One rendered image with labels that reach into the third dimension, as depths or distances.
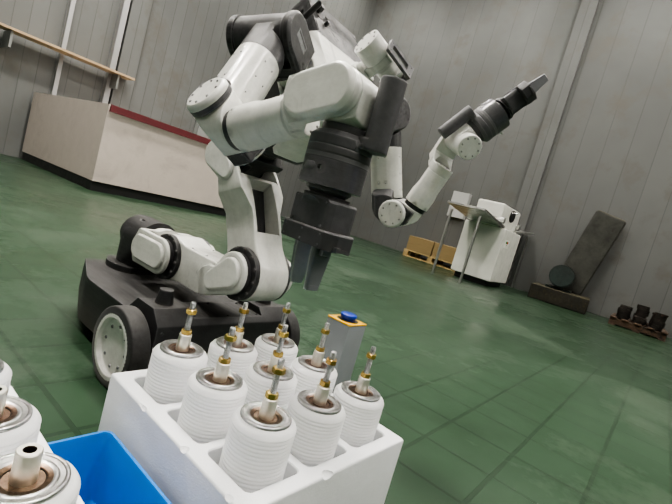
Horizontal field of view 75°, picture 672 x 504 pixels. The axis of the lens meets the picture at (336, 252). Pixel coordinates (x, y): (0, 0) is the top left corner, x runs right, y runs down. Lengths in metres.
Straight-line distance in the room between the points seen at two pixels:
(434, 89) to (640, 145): 4.41
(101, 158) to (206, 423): 5.13
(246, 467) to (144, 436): 0.20
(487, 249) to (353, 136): 7.01
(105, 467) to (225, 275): 0.51
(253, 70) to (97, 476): 0.73
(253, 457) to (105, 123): 5.25
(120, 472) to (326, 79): 0.65
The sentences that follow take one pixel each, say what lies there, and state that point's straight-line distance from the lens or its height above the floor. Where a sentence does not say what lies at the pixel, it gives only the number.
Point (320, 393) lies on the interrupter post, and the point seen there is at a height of 0.27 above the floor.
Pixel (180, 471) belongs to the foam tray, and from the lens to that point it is 0.72.
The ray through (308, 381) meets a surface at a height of 0.23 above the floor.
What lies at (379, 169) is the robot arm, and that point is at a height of 0.70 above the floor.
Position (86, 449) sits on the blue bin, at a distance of 0.85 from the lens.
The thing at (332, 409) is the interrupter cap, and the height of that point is 0.25.
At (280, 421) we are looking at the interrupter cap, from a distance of 0.67.
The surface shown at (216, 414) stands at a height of 0.22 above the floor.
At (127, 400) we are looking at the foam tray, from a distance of 0.84.
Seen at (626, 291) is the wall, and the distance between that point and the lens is 9.17.
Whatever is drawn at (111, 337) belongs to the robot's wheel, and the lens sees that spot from 1.23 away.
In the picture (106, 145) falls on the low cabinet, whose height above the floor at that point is 0.54.
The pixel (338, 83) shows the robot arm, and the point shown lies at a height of 0.71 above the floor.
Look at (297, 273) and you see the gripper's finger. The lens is 0.62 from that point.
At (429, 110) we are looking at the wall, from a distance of 10.98.
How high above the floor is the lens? 0.57
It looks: 6 degrees down
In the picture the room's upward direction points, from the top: 16 degrees clockwise
